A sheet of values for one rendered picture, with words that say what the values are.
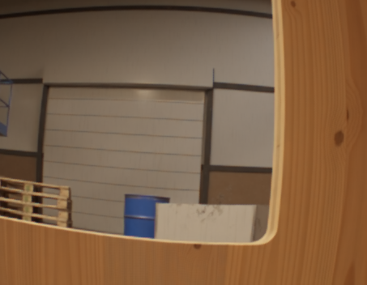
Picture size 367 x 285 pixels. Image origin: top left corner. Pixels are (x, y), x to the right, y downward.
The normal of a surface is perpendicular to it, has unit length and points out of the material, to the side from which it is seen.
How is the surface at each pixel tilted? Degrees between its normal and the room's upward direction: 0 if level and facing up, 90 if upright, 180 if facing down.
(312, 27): 90
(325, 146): 90
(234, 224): 90
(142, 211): 90
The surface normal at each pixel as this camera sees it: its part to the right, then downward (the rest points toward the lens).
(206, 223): -0.54, -0.14
